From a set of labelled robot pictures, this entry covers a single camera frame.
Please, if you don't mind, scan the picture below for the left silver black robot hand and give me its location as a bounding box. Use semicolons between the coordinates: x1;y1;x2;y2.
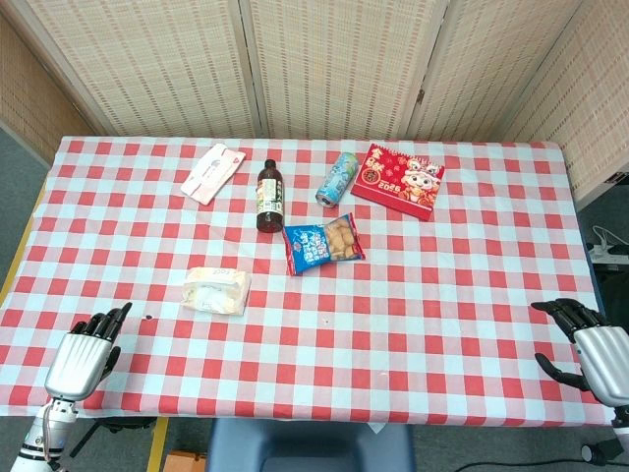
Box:
44;301;134;404

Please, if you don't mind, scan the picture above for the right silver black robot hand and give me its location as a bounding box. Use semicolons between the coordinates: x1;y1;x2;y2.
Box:
531;297;629;408

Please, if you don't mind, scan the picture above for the white tissue pack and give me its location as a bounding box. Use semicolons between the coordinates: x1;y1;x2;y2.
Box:
180;266;253;317

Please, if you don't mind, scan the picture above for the black stand leg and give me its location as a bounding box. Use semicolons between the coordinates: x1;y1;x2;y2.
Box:
66;417;157;459

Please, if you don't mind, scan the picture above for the white power strip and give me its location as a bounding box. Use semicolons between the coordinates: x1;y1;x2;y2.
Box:
588;244;629;264

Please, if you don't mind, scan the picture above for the orange cardboard box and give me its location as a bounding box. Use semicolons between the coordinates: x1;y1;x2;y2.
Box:
162;450;208;472

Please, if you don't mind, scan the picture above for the red white checkered tablecloth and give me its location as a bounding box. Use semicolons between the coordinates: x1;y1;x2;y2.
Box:
0;135;618;427

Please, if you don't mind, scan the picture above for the pink white flat packet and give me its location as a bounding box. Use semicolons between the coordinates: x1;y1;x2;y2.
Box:
180;143;247;206

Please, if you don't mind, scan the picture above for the blue chair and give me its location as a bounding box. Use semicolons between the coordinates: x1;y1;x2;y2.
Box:
205;418;417;472

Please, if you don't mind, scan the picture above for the dark brown drink bottle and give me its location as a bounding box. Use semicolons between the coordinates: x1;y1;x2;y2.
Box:
255;158;288;234

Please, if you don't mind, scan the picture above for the red desk calendar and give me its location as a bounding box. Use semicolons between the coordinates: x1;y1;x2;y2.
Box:
350;143;447;222

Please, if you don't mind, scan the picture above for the blue snack bag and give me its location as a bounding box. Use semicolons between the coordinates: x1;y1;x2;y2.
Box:
281;212;367;277

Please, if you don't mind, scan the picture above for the light blue drink can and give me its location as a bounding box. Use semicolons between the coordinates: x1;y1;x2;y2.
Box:
314;150;360;208

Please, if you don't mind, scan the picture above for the woven folding screen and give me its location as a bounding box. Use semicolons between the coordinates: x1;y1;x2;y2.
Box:
0;0;629;203

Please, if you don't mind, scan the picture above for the white cable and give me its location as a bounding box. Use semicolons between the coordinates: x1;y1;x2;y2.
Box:
591;224;629;249

